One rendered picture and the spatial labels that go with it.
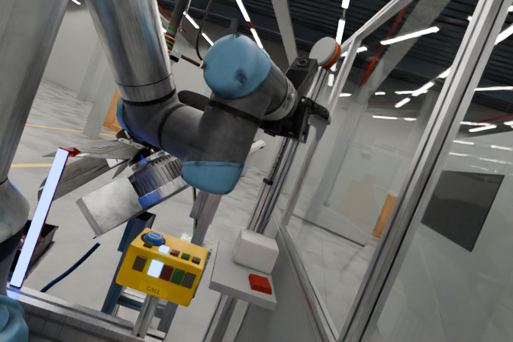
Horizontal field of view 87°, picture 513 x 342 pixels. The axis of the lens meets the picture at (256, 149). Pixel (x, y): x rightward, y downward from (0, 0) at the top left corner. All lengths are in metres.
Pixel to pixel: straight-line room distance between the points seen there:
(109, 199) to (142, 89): 0.66
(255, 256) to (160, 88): 0.91
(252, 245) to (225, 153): 0.86
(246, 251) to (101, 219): 0.54
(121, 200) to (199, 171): 0.69
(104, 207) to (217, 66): 0.74
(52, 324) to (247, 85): 0.68
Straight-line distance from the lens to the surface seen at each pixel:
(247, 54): 0.31
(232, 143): 0.33
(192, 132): 0.35
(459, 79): 0.67
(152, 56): 0.37
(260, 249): 1.17
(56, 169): 0.74
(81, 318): 0.80
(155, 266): 0.64
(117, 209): 1.00
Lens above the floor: 1.37
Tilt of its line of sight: 2 degrees down
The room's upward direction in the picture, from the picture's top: 21 degrees clockwise
